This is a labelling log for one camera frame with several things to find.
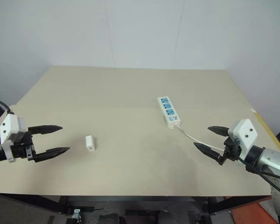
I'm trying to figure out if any white plug adapter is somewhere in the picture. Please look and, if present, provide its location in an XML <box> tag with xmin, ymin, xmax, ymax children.
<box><xmin>84</xmin><ymin>134</ymin><xmax>97</xmax><ymax>154</ymax></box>

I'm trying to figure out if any dark rounded shape under table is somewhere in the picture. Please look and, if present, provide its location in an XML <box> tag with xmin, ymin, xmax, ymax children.
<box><xmin>97</xmin><ymin>213</ymin><xmax>126</xmax><ymax>224</ymax></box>

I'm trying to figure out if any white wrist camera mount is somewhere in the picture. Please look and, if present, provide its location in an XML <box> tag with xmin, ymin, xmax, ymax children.
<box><xmin>227</xmin><ymin>119</ymin><xmax>259</xmax><ymax>162</ymax></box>
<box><xmin>0</xmin><ymin>113</ymin><xmax>28</xmax><ymax>163</ymax></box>

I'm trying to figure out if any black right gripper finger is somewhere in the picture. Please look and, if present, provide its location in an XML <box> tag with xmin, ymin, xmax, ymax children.
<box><xmin>193</xmin><ymin>142</ymin><xmax>222</xmax><ymax>162</ymax></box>
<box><xmin>207</xmin><ymin>126</ymin><xmax>230</xmax><ymax>138</ymax></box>

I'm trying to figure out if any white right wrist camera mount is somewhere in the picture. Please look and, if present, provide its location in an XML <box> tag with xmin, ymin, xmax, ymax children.
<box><xmin>227</xmin><ymin>119</ymin><xmax>259</xmax><ymax>162</ymax></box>

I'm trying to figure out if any red floor mat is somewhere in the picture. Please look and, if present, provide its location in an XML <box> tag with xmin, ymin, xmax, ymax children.
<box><xmin>230</xmin><ymin>197</ymin><xmax>280</xmax><ymax>224</ymax></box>

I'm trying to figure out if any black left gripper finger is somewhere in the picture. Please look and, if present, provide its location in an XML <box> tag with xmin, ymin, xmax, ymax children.
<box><xmin>28</xmin><ymin>125</ymin><xmax>63</xmax><ymax>136</ymax></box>
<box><xmin>34</xmin><ymin>147</ymin><xmax>71</xmax><ymax>163</ymax></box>

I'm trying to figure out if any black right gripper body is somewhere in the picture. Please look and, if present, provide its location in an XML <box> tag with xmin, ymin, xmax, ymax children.
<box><xmin>217</xmin><ymin>136</ymin><xmax>240</xmax><ymax>166</ymax></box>

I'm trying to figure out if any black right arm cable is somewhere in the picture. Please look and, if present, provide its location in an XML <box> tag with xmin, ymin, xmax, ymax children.
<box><xmin>237</xmin><ymin>155</ymin><xmax>280</xmax><ymax>199</ymax></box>

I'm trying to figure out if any white power cable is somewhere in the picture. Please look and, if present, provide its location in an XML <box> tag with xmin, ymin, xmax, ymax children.
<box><xmin>175</xmin><ymin>124</ymin><xmax>225</xmax><ymax>151</ymax></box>

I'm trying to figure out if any black metal table frame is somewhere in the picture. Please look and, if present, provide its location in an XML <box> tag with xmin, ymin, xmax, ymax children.
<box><xmin>0</xmin><ymin>192</ymin><xmax>273</xmax><ymax>224</ymax></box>

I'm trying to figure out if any white power strip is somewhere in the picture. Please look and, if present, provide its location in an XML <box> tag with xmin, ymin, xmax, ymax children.
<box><xmin>157</xmin><ymin>96</ymin><xmax>182</xmax><ymax>129</ymax></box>

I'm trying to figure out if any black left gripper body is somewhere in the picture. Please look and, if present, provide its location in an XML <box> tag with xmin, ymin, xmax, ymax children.
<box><xmin>10</xmin><ymin>131</ymin><xmax>37</xmax><ymax>163</ymax></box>

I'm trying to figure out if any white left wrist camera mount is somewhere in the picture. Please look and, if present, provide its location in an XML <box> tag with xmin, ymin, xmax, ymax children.
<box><xmin>0</xmin><ymin>113</ymin><xmax>28</xmax><ymax>163</ymax></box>

